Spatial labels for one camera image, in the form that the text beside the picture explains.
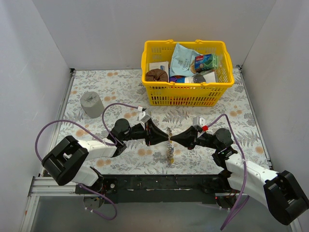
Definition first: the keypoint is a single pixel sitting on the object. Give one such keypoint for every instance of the white box in basket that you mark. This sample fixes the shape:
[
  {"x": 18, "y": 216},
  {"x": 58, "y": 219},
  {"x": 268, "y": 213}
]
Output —
[{"x": 164, "y": 65}]

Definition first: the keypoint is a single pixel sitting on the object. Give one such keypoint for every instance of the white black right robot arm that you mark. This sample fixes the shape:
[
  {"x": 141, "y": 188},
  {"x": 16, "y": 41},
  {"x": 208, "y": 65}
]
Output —
[{"x": 279, "y": 192}]

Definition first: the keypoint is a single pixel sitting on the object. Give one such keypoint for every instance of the floral patterned table mat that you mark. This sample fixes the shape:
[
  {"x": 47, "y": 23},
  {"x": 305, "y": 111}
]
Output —
[{"x": 122, "y": 90}]

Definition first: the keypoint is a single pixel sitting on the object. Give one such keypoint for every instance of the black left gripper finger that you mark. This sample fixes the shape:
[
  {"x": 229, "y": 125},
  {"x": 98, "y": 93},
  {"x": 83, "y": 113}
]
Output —
[
  {"x": 155, "y": 132},
  {"x": 154, "y": 141}
]

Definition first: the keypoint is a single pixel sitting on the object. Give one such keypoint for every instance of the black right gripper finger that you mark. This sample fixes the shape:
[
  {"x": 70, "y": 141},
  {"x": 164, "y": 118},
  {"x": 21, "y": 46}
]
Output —
[
  {"x": 186, "y": 142},
  {"x": 187, "y": 136}
]

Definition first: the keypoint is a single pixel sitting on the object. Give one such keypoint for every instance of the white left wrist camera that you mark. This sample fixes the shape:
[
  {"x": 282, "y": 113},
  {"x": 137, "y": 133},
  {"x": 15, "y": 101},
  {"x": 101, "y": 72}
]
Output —
[{"x": 144, "y": 116}]

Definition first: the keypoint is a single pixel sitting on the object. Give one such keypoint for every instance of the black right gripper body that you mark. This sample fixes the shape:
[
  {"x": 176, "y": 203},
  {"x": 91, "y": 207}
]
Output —
[{"x": 196, "y": 137}]

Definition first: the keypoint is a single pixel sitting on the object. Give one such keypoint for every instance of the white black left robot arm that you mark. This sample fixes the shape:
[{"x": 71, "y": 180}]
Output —
[{"x": 65, "y": 161}]

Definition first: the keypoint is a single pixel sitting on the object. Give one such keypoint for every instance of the light blue chips bag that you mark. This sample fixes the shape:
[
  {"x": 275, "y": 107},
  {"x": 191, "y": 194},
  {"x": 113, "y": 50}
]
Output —
[{"x": 182, "y": 61}]

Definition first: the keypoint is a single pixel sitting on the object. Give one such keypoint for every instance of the white paper item in basket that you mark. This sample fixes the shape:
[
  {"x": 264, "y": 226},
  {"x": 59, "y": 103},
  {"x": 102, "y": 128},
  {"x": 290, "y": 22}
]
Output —
[{"x": 209, "y": 77}]

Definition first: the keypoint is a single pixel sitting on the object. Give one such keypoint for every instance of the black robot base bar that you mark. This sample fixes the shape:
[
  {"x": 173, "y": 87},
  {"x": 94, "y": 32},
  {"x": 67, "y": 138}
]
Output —
[{"x": 166, "y": 188}]

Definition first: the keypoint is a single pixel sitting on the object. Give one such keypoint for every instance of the grey cylinder block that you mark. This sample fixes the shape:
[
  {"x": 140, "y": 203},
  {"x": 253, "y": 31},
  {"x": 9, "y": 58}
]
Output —
[{"x": 92, "y": 104}]

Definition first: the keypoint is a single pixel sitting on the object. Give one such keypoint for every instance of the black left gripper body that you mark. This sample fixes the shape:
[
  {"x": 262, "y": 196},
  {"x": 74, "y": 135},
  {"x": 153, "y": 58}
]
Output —
[{"x": 148, "y": 133}]

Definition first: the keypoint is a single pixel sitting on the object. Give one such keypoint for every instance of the brown round pouch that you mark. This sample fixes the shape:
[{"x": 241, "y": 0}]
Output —
[{"x": 156, "y": 75}]

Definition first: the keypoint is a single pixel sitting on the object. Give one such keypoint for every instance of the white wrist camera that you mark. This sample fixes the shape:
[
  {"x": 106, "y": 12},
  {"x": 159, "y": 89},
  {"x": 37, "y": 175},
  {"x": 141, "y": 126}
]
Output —
[
  {"x": 199, "y": 124},
  {"x": 144, "y": 116}
]

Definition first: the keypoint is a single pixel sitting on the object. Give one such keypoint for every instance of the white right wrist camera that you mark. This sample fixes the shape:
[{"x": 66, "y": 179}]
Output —
[{"x": 199, "y": 124}]

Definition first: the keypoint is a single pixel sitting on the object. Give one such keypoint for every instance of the green sponge pack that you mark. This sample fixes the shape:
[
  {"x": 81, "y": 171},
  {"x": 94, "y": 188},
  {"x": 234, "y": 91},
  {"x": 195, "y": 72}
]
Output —
[{"x": 206, "y": 62}]

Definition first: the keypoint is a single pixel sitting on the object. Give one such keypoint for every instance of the yellow plastic shopping basket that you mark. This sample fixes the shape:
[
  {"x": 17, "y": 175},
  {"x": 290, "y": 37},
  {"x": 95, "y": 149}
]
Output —
[{"x": 180, "y": 90}]

